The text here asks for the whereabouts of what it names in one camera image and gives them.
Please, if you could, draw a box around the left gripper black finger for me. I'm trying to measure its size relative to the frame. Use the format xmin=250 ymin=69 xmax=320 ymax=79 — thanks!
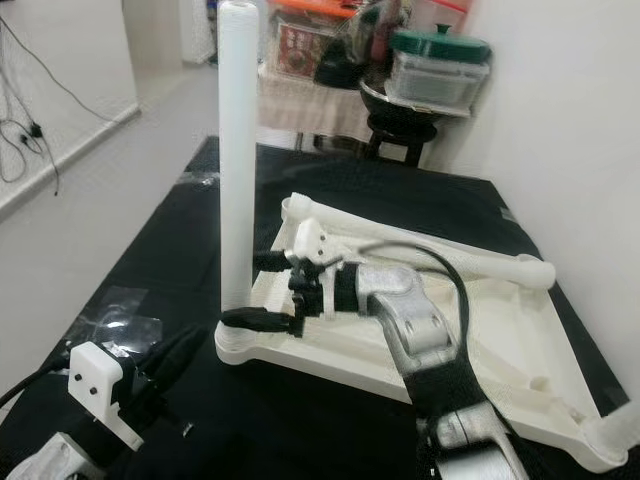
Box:
xmin=145 ymin=326 xmax=211 ymax=373
xmin=150 ymin=349 xmax=204 ymax=394

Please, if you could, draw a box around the black tablecloth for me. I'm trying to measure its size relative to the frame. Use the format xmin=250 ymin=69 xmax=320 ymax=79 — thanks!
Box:
xmin=0 ymin=135 xmax=640 ymax=480

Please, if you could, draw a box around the black stool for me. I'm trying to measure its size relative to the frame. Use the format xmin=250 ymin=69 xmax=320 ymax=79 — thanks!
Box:
xmin=363 ymin=118 xmax=436 ymax=166

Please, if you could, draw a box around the black bag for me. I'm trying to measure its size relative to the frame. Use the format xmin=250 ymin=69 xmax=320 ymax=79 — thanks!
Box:
xmin=315 ymin=10 xmax=391 ymax=89

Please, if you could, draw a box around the printed box with orange lid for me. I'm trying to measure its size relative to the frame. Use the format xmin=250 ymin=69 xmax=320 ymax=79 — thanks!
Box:
xmin=268 ymin=0 xmax=361 ymax=81

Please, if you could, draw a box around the clear container with green lid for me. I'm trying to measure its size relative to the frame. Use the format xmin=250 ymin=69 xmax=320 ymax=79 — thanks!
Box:
xmin=385 ymin=25 xmax=493 ymax=113

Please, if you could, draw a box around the white appliance cabinet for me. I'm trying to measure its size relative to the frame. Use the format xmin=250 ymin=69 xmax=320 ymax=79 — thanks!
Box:
xmin=180 ymin=0 xmax=221 ymax=66

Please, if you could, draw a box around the clear jar with red band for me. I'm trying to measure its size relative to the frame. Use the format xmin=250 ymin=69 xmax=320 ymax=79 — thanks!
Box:
xmin=435 ymin=0 xmax=476 ymax=31

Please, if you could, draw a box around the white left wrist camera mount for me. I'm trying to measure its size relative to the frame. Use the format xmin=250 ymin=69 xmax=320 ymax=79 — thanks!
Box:
xmin=67 ymin=342 xmax=146 ymax=451

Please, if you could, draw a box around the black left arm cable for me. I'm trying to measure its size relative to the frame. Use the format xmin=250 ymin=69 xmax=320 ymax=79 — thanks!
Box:
xmin=0 ymin=355 xmax=76 ymax=406

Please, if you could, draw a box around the black wall cable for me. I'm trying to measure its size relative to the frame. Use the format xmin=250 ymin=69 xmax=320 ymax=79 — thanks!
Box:
xmin=0 ymin=15 xmax=141 ymax=196

